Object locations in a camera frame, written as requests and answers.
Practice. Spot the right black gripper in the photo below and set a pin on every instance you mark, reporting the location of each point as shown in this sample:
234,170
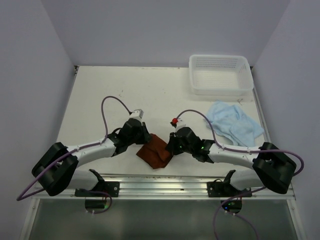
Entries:
171,147

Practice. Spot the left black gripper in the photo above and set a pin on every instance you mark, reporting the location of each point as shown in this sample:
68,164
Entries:
146,136

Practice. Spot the rust brown towel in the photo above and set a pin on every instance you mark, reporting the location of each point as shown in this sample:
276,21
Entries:
154,153

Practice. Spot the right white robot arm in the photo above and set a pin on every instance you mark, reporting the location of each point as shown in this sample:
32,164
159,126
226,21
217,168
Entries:
264,166

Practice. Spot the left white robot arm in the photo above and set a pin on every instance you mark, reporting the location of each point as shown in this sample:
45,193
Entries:
58,169

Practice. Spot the light blue towel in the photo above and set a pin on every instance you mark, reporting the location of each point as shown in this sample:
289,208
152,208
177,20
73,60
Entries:
231,122

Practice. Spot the white plastic basket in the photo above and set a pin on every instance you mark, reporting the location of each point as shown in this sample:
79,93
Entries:
220,75

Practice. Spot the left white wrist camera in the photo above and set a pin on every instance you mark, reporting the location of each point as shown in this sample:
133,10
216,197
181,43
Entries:
137,114

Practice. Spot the aluminium mounting rail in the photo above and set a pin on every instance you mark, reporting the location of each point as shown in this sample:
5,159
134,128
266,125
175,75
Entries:
138,187

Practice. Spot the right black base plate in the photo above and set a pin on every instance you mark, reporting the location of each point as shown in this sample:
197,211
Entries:
221,189

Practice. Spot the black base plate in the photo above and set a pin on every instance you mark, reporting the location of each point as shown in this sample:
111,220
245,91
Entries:
112,188
221,189

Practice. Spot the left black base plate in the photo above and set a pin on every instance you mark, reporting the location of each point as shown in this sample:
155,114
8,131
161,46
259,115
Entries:
112,188

